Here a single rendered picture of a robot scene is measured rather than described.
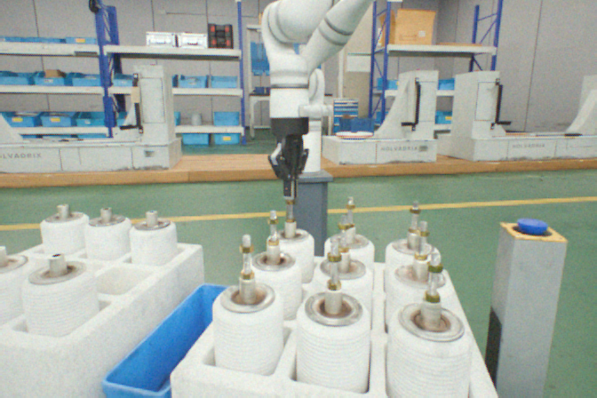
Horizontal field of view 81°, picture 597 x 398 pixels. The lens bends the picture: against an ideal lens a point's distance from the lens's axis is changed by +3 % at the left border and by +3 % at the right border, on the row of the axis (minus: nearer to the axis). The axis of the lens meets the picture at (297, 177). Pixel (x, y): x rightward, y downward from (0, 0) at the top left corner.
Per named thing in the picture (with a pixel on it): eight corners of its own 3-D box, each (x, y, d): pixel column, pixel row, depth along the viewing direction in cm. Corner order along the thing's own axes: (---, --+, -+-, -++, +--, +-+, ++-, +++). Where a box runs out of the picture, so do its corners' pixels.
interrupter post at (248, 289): (259, 301, 47) (258, 278, 47) (243, 306, 46) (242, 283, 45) (252, 293, 49) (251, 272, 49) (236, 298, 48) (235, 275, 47)
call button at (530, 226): (512, 228, 58) (513, 217, 58) (539, 230, 57) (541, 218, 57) (521, 236, 54) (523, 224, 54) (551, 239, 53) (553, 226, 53)
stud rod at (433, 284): (425, 308, 43) (430, 250, 41) (433, 309, 42) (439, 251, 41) (427, 314, 42) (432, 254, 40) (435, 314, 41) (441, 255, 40)
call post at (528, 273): (481, 380, 66) (498, 224, 60) (522, 387, 64) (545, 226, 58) (492, 412, 59) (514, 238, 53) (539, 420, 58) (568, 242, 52)
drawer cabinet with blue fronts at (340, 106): (324, 136, 659) (325, 99, 645) (347, 135, 666) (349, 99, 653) (332, 139, 602) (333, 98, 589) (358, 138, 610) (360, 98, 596)
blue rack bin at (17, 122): (24, 125, 504) (22, 111, 500) (53, 125, 511) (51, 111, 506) (2, 127, 456) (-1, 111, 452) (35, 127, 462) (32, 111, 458)
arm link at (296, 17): (284, 3, 55) (334, -37, 60) (254, 15, 62) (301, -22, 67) (305, 44, 59) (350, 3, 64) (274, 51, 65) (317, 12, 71)
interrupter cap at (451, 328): (394, 304, 47) (394, 299, 47) (454, 309, 45) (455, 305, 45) (401, 340, 39) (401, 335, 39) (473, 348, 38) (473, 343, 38)
